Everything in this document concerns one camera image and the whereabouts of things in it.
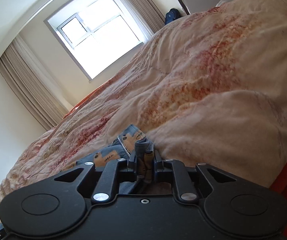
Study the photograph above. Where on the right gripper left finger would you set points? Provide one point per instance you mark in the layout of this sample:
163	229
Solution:
109	178

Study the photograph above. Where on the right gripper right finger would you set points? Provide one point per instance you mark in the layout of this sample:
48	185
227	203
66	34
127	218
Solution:
171	177

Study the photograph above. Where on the blue orange patterned pants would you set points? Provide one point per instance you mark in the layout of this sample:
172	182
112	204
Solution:
132	142

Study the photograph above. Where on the orange bed sheet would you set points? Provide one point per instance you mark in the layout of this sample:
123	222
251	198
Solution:
81	104

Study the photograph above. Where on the pink floral quilt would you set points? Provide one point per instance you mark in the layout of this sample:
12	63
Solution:
209	90

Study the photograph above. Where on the beige left curtain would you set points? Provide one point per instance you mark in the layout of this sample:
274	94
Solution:
33	84

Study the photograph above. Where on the beige curtain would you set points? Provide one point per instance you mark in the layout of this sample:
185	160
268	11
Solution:
146	14
33	84

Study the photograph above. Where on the blue backpack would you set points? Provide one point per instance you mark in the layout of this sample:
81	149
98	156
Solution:
172	15

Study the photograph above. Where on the beige right curtain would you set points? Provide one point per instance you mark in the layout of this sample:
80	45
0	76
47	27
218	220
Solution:
146	14

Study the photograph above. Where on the white pillow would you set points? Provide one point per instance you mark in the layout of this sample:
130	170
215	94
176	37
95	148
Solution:
221	2

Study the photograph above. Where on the window with white frame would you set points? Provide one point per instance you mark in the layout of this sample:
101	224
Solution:
97	33

